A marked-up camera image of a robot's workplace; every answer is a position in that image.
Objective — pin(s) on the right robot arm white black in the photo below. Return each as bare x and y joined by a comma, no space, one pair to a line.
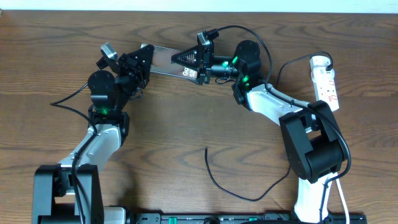
315,148

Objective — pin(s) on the white charger plug adapter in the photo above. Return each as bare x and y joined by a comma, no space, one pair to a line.
319,61

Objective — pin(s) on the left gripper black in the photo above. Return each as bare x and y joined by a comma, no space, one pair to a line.
130,65

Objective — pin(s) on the white power strip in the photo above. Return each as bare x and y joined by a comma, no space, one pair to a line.
324,86

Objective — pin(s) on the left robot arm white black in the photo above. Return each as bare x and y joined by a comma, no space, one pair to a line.
69,191

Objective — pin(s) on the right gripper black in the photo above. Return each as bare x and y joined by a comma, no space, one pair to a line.
203,56

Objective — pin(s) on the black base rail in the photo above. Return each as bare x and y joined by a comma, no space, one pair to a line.
196,218

